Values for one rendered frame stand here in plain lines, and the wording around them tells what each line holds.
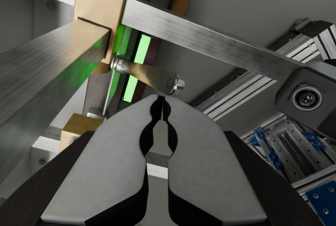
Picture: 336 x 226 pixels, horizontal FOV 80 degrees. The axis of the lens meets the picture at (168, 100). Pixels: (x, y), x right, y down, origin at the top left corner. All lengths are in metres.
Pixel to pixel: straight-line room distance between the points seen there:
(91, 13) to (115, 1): 0.03
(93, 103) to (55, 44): 0.35
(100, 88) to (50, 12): 0.20
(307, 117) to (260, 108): 0.96
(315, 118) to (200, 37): 0.14
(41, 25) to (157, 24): 0.37
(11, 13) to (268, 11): 1.06
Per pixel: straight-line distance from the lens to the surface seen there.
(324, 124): 0.23
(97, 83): 0.48
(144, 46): 0.43
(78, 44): 0.19
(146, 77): 0.16
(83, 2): 0.26
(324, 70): 0.33
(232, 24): 1.18
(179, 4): 1.03
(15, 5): 0.52
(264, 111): 1.21
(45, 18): 0.57
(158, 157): 0.40
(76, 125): 0.37
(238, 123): 1.20
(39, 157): 0.84
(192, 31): 0.25
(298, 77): 0.21
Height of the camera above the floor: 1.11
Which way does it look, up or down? 59 degrees down
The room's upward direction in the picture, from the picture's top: 180 degrees counter-clockwise
